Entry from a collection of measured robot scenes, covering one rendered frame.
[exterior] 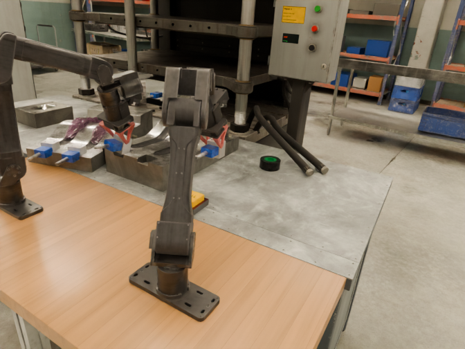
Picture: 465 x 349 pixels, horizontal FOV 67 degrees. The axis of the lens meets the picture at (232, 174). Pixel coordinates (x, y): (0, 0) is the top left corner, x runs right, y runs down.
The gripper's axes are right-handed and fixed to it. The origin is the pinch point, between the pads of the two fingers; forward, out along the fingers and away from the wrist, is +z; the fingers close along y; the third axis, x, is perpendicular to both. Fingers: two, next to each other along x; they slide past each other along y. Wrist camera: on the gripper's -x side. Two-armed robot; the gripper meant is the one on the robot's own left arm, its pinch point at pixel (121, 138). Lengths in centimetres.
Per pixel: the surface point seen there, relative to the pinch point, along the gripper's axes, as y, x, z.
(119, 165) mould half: -1.1, 4.5, 8.4
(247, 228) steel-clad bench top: -53, 5, 4
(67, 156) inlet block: 14.1, 12.9, 5.6
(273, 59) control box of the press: -10, -89, 7
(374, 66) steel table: -16, -328, 117
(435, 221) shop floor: -122, -164, 139
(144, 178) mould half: -12.8, 4.2, 8.1
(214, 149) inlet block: -30.4, -11.1, -2.1
